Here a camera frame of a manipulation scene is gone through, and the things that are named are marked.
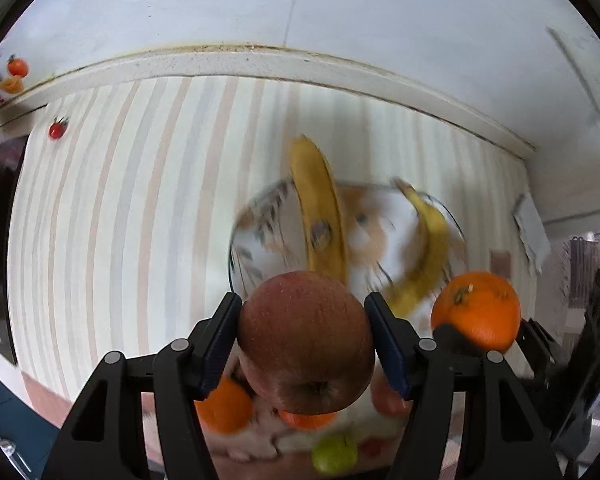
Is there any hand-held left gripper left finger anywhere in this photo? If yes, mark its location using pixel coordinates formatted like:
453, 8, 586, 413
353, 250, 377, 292
42, 291, 243, 480

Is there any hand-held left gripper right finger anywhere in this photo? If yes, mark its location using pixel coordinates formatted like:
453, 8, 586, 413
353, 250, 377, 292
364, 291, 563, 480

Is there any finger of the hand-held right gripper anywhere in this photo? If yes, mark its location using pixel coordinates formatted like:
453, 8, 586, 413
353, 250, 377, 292
517, 317, 552, 378
432, 324, 486, 361

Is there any large orange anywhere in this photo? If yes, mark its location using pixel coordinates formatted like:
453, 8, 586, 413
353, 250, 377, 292
430, 270, 522, 353

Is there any dark red apple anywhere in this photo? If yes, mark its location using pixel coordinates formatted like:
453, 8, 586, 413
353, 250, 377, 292
237, 270, 376, 415

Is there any green apple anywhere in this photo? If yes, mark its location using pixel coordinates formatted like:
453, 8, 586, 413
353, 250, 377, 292
311, 432, 359, 477

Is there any white patterned plate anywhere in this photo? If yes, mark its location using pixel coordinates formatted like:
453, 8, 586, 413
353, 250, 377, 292
228, 178, 468, 341

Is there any yellow banana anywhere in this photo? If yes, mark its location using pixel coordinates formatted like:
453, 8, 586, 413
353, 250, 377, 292
288, 134, 351, 291
387, 177, 453, 318

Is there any white paper sheet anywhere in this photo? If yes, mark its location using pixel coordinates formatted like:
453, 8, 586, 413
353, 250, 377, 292
512, 192, 553, 276

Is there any blue cabinet door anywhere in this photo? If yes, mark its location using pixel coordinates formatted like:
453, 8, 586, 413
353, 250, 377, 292
0, 360, 61, 480

